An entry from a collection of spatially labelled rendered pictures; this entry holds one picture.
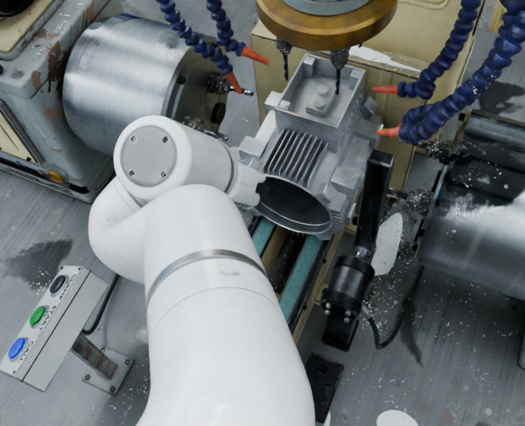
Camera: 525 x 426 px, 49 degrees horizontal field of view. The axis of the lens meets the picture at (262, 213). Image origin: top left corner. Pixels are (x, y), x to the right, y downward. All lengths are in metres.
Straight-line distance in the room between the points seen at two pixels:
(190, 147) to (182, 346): 0.28
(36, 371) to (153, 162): 0.38
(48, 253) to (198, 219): 0.82
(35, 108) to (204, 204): 0.62
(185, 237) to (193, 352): 0.12
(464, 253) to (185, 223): 0.50
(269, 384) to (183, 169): 0.31
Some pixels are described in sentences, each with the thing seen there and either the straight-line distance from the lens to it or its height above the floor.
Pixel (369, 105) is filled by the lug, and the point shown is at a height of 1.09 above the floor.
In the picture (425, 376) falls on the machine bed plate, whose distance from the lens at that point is 1.07.
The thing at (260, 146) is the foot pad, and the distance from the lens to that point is 0.92.
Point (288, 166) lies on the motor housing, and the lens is 0.85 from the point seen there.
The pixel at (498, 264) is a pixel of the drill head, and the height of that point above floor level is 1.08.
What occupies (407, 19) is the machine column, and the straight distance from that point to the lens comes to 1.01.
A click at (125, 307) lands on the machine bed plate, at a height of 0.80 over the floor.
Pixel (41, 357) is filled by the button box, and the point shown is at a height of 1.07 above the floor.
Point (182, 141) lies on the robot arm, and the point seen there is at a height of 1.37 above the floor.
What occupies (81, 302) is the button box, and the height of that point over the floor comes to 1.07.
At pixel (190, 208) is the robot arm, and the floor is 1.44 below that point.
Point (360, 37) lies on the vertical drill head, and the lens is 0.72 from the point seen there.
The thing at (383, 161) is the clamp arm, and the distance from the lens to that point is 0.69.
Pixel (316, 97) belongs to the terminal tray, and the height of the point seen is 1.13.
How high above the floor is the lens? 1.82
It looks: 60 degrees down
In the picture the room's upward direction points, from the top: 8 degrees counter-clockwise
